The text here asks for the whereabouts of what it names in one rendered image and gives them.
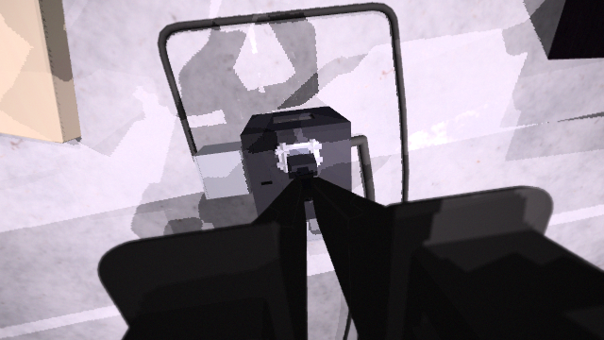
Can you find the beige flat slab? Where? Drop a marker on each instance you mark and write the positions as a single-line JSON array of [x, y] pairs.
[[37, 91]]

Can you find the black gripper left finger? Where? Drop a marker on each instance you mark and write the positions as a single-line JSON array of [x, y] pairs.
[[264, 259]]

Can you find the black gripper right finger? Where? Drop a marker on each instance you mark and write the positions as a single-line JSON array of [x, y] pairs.
[[370, 244]]

